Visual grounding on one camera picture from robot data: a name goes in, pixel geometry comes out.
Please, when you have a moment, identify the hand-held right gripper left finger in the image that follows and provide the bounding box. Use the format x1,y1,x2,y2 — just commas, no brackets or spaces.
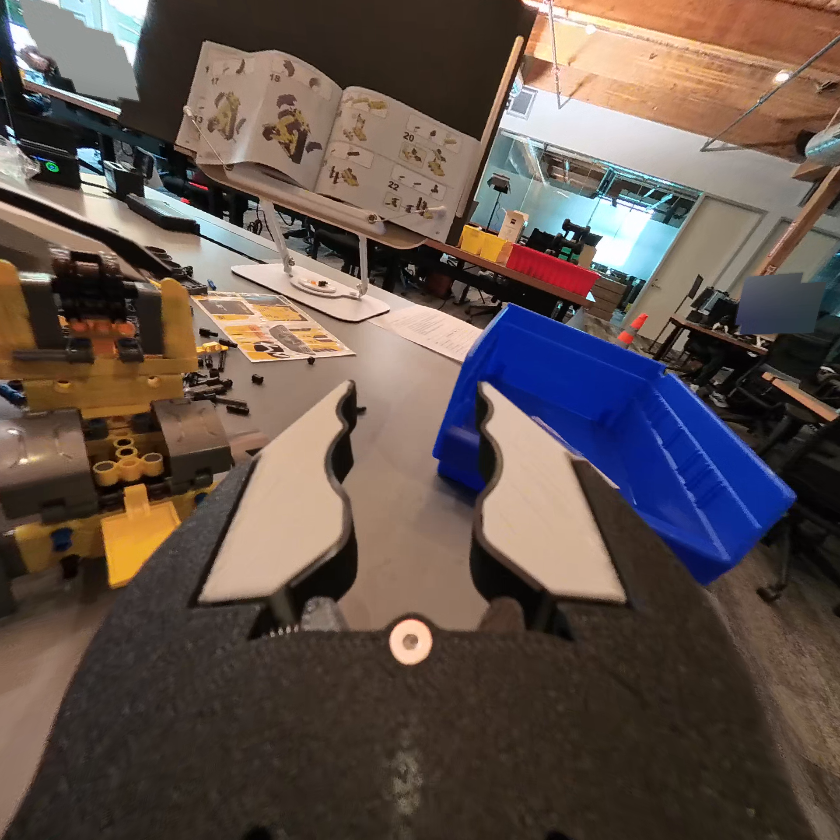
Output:
197,381,358,627

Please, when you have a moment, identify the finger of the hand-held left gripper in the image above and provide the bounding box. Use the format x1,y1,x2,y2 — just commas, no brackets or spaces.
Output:
0,187,175,280

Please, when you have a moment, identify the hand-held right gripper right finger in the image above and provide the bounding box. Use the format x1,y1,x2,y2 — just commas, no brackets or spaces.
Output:
470,381,629,630

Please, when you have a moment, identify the yellow brick vehicle model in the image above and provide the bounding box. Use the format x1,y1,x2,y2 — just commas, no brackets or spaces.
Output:
0,249,236,621

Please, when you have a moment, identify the clear plastic bag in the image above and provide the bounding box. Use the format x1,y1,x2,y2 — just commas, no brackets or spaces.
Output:
0,143,39,186

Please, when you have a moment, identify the small black device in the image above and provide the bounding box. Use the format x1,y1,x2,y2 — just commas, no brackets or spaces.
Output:
104,161,147,199

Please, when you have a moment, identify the black power adapter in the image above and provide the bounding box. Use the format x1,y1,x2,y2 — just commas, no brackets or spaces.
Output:
125,193,201,235

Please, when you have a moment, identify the pile of brick parts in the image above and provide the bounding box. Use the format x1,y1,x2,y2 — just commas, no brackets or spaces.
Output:
147,246,252,417

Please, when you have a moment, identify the blue plastic bin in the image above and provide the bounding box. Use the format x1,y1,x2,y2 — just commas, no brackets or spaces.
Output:
432,302,798,586

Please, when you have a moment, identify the yellow black sticker sheet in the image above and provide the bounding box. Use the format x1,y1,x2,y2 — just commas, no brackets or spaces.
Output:
190,290,357,364

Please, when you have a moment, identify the white book stand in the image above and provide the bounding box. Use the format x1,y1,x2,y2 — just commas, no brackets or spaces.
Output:
197,164,454,324

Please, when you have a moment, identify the printed paper sheet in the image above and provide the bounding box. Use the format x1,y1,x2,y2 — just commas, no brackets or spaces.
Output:
367,303,488,364

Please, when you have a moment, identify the red storage bin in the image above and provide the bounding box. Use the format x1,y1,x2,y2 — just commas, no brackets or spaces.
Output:
505,243,601,298

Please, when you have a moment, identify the wooden desk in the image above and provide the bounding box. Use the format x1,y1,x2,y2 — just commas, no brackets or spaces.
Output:
427,236,595,322

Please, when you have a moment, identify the instruction booklet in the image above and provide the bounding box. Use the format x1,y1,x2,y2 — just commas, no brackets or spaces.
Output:
176,41,483,240

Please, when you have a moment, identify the large black panel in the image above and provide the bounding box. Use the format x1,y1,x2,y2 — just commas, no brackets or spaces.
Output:
121,0,540,227

